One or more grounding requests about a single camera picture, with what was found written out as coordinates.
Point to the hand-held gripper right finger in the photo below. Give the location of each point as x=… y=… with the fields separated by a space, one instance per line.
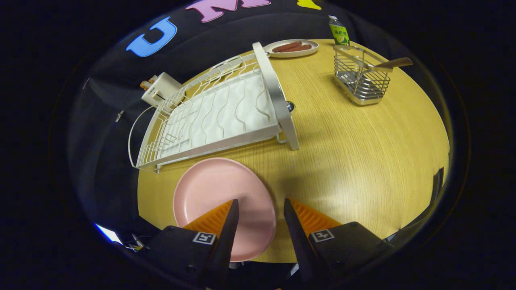
x=296 y=237

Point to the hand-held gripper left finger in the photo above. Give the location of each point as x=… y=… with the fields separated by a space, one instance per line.
x=223 y=241

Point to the pink plate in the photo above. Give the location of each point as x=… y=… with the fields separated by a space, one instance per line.
x=213 y=185

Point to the cream plate with meat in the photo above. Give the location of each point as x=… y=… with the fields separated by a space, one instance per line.
x=310 y=50

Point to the silver clip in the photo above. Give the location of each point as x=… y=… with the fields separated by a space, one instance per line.
x=119 y=116

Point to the white toaster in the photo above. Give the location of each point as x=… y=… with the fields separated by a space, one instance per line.
x=161 y=88

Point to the brown meat piece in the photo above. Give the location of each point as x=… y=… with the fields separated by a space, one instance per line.
x=302 y=48
x=286 y=46

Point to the black backdrop cloth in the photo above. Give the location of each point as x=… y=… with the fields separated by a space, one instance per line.
x=109 y=80

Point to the green label drink bottle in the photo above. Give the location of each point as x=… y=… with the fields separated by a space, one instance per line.
x=339 y=34

